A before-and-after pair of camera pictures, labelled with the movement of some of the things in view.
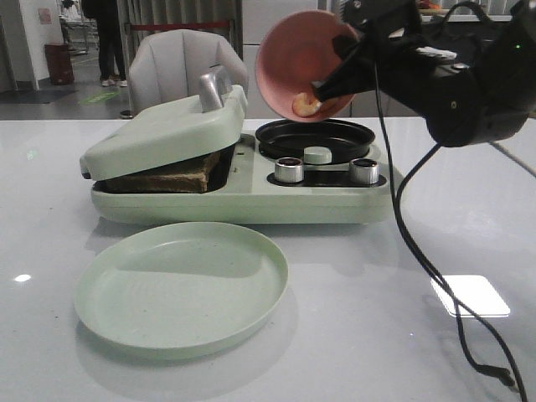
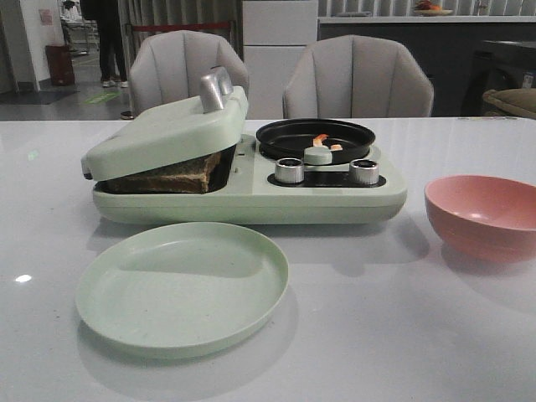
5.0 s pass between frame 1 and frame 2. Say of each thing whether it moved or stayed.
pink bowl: moved
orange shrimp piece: moved
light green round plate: stayed
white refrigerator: stayed
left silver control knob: stayed
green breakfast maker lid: stayed
